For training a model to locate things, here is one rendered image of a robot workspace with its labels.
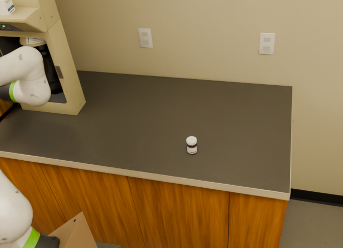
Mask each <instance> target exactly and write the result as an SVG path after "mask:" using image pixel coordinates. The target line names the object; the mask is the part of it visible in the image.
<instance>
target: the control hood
mask: <svg viewBox="0 0 343 248"><path fill-rule="evenodd" d="M0 24H10V25H12V26H14V27H16V28H18V29H20V30H22V31H24V32H37V33H45V32H46V31H47V28H46V25H45V22H44V19H43V16H42V13H41V10H40V8H27V7H15V11H14V12H13V13H11V14H10V15H0Z"/></svg>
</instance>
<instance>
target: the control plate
mask: <svg viewBox="0 0 343 248"><path fill-rule="evenodd" d="M3 26H5V27H3ZM0 29H1V30H0V31H21V32H23V31H22V30H20V29H18V28H16V27H14V26H12V25H10V24H0ZM3 29H4V30H3ZM8 29H9V30H8ZM12 29H14V30H12Z"/></svg>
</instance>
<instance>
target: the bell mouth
mask: <svg viewBox="0 0 343 248"><path fill-rule="evenodd" d="M19 43H20V44H21V45H23V46H31V47H35V46H41V45H44V44H46V41H45V40H44V39H42V38H29V37H20V39H19Z"/></svg>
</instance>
